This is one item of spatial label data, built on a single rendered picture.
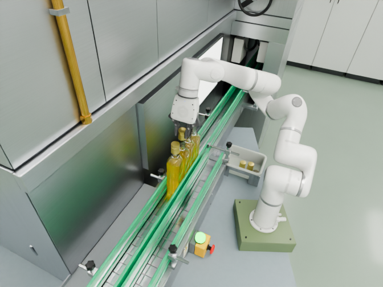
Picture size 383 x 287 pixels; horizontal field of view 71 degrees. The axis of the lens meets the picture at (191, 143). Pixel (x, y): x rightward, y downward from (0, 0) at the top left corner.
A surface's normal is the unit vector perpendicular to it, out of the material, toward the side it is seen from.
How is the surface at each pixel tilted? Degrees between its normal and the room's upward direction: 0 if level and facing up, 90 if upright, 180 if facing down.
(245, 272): 0
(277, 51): 90
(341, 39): 90
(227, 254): 0
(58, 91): 90
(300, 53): 90
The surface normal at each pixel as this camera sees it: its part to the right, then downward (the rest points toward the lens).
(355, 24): -0.41, 0.57
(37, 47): 0.91, 0.30
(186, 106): -0.33, 0.36
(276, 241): 0.06, -0.79
